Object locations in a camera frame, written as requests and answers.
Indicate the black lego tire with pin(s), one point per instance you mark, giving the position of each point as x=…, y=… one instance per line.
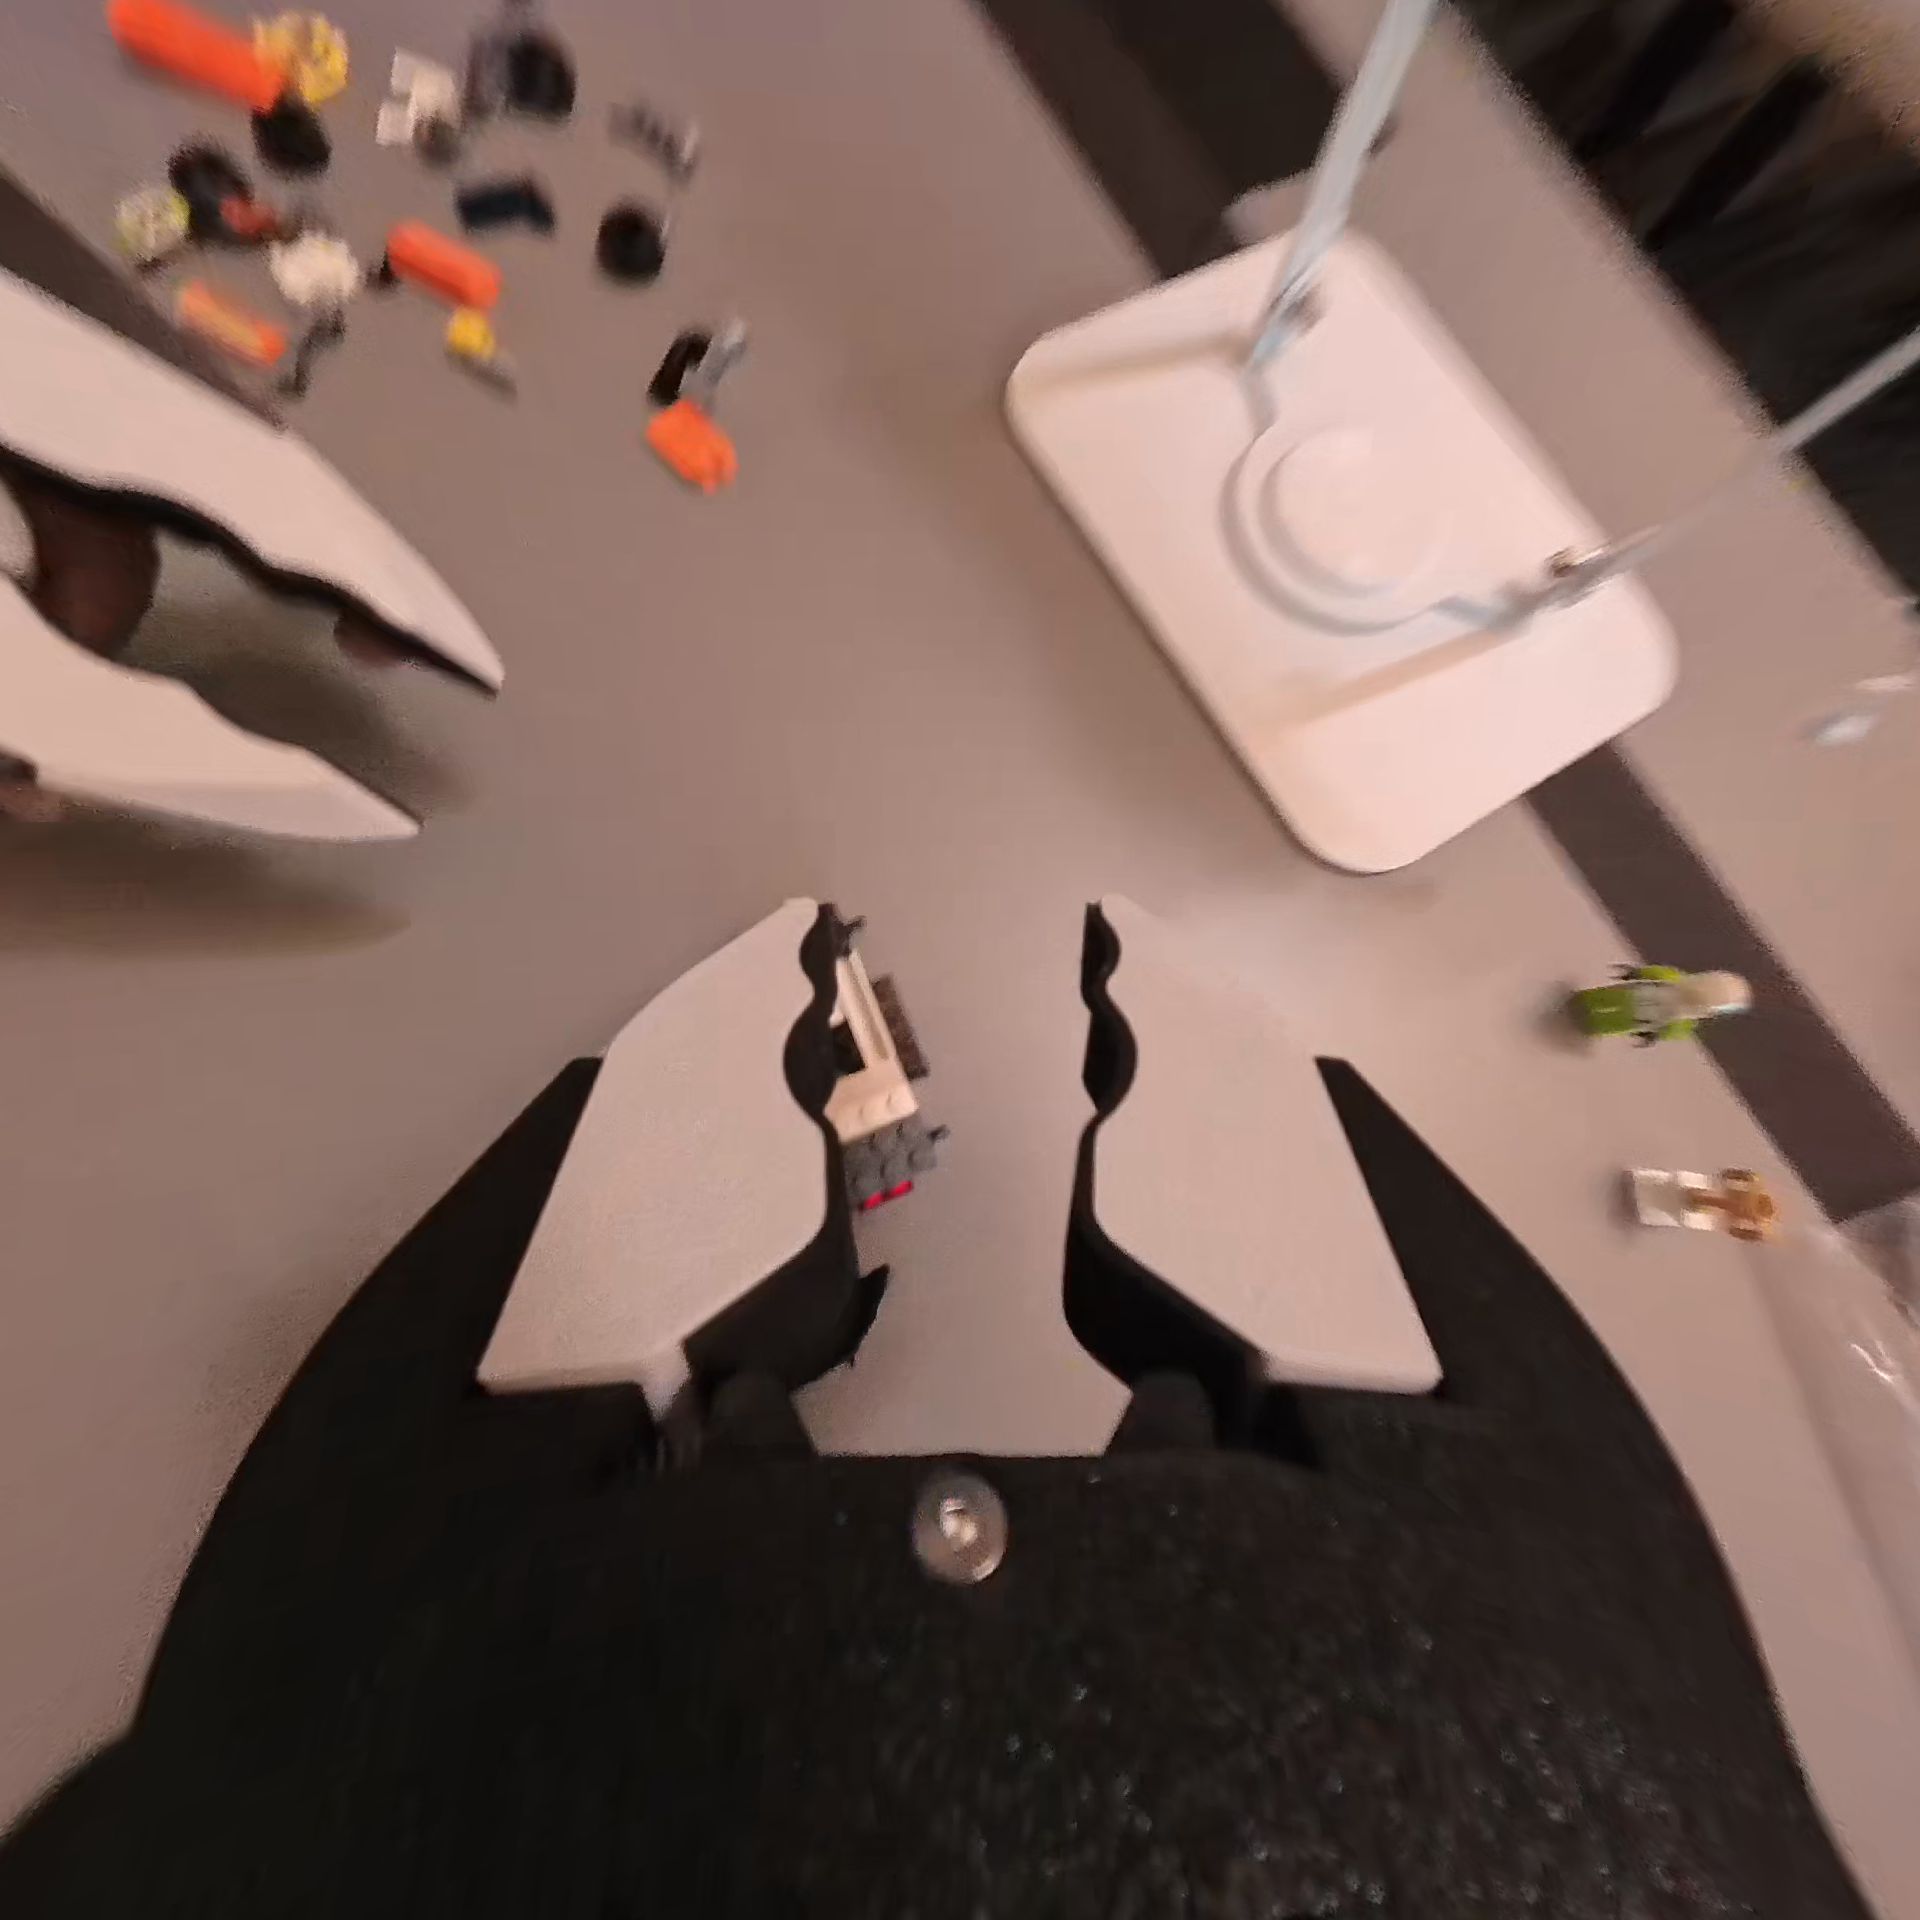
x=525, y=74
x=291, y=140
x=218, y=189
x=632, y=243

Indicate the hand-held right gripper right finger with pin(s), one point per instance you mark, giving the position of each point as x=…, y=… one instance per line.
x=1260, y=1202

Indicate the blue lego piece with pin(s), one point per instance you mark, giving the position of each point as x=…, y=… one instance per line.
x=505, y=204

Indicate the white small lego piece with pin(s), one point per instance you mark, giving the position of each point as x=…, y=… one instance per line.
x=315, y=270

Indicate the orange long lego piece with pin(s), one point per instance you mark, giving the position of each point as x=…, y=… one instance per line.
x=194, y=50

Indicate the grey bumpy lego piece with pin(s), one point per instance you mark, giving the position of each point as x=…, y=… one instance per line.
x=654, y=140

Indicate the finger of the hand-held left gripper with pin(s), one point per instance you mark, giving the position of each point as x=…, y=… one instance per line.
x=181, y=758
x=270, y=496

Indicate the small gold trophy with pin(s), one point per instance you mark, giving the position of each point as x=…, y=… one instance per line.
x=1705, y=1202

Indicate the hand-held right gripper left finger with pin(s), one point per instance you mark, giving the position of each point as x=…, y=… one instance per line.
x=660, y=1202

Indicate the green minifigure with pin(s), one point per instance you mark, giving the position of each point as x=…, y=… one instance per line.
x=1651, y=1006

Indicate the white book stand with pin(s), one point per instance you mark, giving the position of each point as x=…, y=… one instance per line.
x=1200, y=511

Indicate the orange lego plate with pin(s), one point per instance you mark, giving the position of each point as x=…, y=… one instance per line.
x=692, y=450

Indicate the orange white lego car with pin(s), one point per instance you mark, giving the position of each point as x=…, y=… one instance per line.
x=875, y=1082

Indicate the yellow grey lego piece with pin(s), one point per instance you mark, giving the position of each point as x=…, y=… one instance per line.
x=476, y=340

